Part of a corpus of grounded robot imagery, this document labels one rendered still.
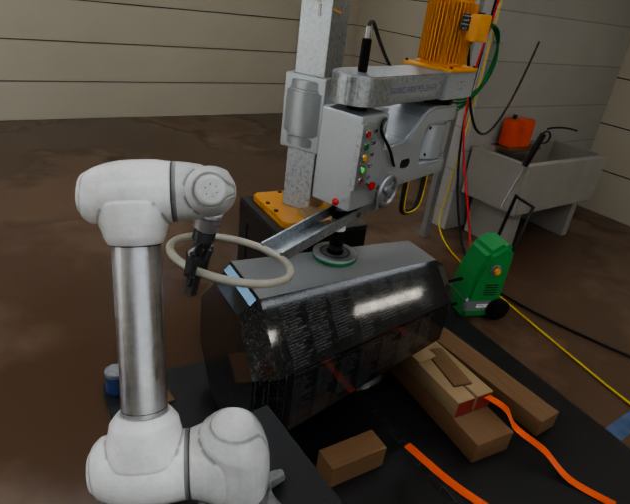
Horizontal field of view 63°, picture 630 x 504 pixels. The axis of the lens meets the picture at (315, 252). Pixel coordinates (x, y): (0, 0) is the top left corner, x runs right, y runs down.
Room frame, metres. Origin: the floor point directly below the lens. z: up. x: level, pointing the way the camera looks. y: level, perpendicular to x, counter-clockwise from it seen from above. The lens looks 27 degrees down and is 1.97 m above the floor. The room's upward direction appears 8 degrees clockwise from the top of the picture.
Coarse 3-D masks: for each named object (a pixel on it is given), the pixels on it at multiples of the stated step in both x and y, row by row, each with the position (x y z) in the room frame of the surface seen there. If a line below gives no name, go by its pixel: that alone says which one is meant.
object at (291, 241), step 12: (372, 204) 2.32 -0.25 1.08; (312, 216) 2.15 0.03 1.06; (324, 216) 2.21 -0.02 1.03; (348, 216) 2.17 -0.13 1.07; (360, 216) 2.25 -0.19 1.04; (288, 228) 2.03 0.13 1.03; (300, 228) 2.09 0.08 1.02; (312, 228) 2.12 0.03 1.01; (324, 228) 2.05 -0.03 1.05; (336, 228) 2.11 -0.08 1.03; (264, 240) 1.92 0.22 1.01; (276, 240) 1.97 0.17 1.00; (288, 240) 2.01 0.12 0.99; (300, 240) 1.94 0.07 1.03; (312, 240) 1.98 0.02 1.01; (288, 252) 1.87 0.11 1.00
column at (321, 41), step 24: (312, 0) 2.90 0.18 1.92; (336, 0) 2.86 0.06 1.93; (312, 24) 2.89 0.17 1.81; (336, 24) 2.89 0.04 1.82; (312, 48) 2.88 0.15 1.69; (336, 48) 2.92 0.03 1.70; (312, 72) 2.88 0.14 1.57; (288, 168) 2.92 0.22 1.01; (312, 168) 2.84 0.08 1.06; (288, 192) 2.91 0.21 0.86
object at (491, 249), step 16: (480, 240) 3.34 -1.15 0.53; (496, 240) 3.27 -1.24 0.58; (464, 256) 3.35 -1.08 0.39; (480, 256) 3.22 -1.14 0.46; (496, 256) 3.16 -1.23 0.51; (512, 256) 3.20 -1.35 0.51; (464, 272) 3.27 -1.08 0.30; (480, 272) 3.17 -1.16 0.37; (496, 272) 3.13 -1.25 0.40; (464, 288) 3.20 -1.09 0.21; (480, 288) 3.15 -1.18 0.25; (496, 288) 3.19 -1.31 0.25; (464, 304) 3.13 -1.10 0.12; (480, 304) 3.15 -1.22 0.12; (496, 304) 3.15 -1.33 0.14
